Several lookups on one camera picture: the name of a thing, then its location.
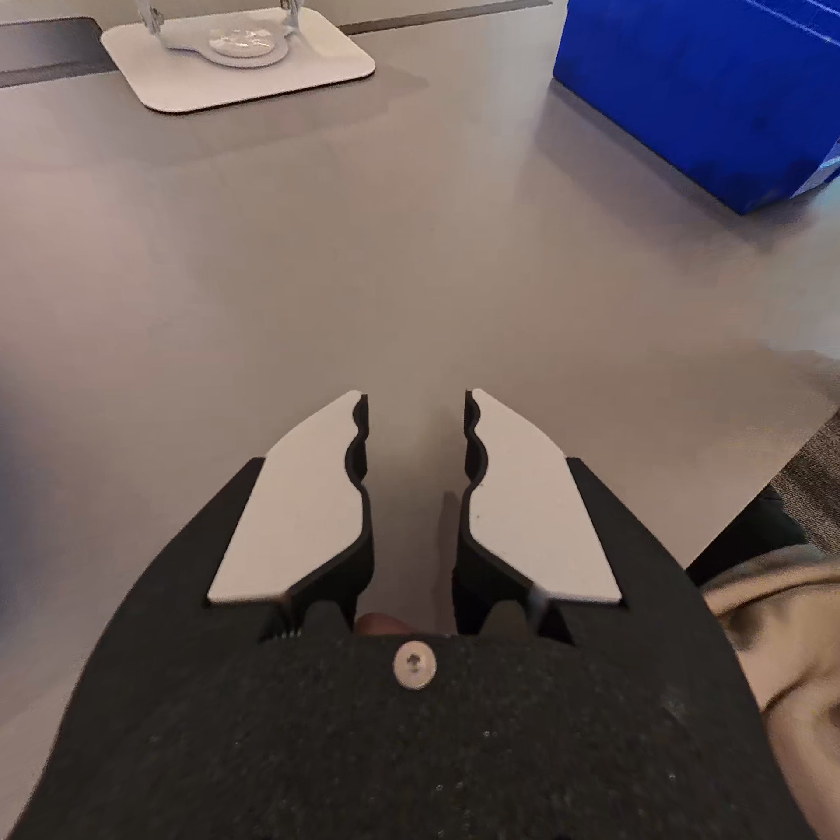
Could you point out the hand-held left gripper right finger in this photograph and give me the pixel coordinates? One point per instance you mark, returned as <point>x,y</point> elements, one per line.
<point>541,518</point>

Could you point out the blue plastic bin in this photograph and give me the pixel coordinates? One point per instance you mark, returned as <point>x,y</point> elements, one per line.
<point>689,85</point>

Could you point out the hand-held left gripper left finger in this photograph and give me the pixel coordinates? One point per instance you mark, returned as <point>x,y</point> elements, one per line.
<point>295,518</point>

